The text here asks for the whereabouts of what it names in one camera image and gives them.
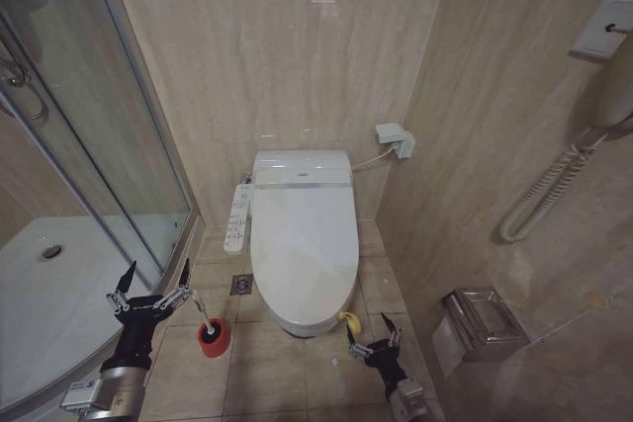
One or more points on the white wall phone base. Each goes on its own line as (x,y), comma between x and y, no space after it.
(601,26)

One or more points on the white toilet paper roll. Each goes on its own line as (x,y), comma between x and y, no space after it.
(450,348)

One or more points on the red toilet brush holder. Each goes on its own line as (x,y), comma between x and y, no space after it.
(213,340)

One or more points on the metal shower tray drain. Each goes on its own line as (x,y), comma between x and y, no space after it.
(51,251)

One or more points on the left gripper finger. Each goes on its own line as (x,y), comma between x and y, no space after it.
(182,286)
(124,286)

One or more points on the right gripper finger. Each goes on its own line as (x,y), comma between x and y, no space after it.
(394,335)
(357,350)

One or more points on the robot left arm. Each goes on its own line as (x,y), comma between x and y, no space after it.
(111,392)

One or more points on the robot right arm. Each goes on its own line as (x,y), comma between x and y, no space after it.
(408,399)

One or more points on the pale wall outlet box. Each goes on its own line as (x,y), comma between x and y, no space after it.
(395,138)

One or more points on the white shower tray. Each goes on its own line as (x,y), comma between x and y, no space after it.
(44,313)

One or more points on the glass shower enclosure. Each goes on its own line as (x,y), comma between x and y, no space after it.
(99,110)

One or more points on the white toilet lid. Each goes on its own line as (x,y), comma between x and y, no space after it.
(304,249)

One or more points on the white toilet control panel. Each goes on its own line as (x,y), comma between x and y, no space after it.
(238,219)

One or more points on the steel toilet paper holder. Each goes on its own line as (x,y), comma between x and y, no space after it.
(487,318)

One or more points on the yellow cloth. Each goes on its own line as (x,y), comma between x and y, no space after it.
(352,321)

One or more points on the white toilet brush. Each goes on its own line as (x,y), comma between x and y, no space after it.
(205,315)

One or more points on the metal floor drain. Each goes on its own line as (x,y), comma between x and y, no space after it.
(242,284)

